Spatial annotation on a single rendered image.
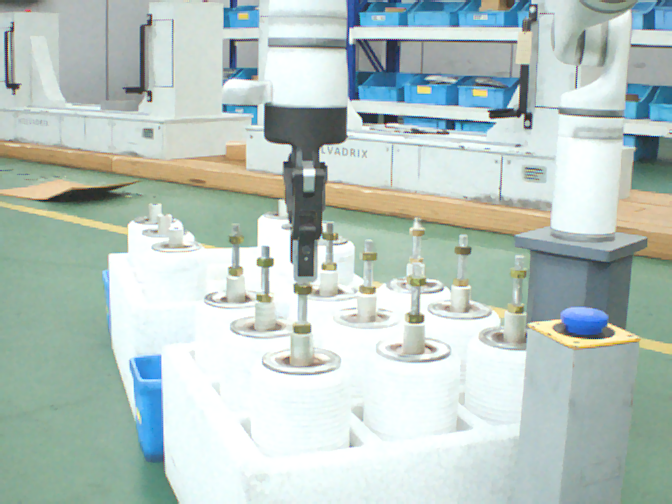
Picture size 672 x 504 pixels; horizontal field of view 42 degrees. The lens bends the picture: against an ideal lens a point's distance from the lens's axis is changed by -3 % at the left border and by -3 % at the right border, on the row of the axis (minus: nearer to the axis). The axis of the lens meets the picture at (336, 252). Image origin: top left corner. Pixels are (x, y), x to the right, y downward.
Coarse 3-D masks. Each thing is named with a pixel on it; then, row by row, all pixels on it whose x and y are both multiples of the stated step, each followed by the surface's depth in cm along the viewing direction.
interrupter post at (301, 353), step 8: (296, 336) 85; (304, 336) 85; (312, 336) 85; (296, 344) 85; (304, 344) 85; (312, 344) 86; (296, 352) 85; (304, 352) 85; (312, 352) 86; (296, 360) 85; (304, 360) 85; (312, 360) 86
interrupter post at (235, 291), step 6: (228, 276) 107; (240, 276) 107; (228, 282) 107; (234, 282) 106; (240, 282) 106; (228, 288) 107; (234, 288) 106; (240, 288) 107; (228, 294) 107; (234, 294) 107; (240, 294) 107; (228, 300) 107; (234, 300) 107; (240, 300) 107
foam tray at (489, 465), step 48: (192, 384) 100; (192, 432) 98; (240, 432) 87; (480, 432) 88; (192, 480) 100; (240, 480) 80; (288, 480) 80; (336, 480) 81; (384, 480) 83; (432, 480) 85; (480, 480) 87
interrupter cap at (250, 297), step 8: (208, 296) 108; (216, 296) 108; (224, 296) 109; (248, 296) 109; (208, 304) 105; (216, 304) 105; (224, 304) 105; (232, 304) 105; (240, 304) 105; (248, 304) 105
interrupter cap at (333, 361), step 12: (288, 348) 89; (264, 360) 85; (276, 360) 86; (288, 360) 87; (324, 360) 86; (336, 360) 86; (288, 372) 83; (300, 372) 83; (312, 372) 83; (324, 372) 83
